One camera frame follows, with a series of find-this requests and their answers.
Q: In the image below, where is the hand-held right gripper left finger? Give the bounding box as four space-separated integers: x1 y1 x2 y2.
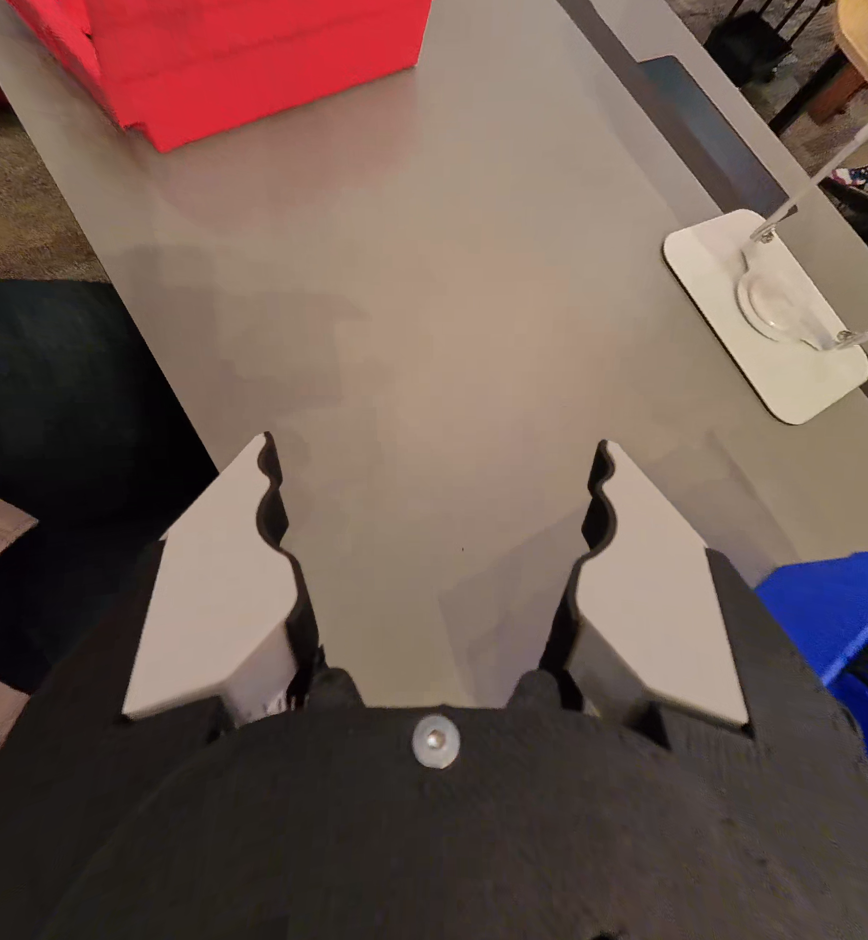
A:
121 432 325 724

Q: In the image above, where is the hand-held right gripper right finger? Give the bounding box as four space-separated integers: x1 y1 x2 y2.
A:
540 439 752 735

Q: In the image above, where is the blue plastic bin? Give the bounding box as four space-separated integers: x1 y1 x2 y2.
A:
755 545 868 834

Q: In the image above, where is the red plastic bin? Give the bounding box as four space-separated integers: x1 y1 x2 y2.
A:
8 0 435 154

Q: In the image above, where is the clear acrylic stand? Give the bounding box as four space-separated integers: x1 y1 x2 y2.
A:
735 110 868 352

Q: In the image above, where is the black utility cart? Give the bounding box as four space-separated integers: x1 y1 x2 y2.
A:
705 0 835 82

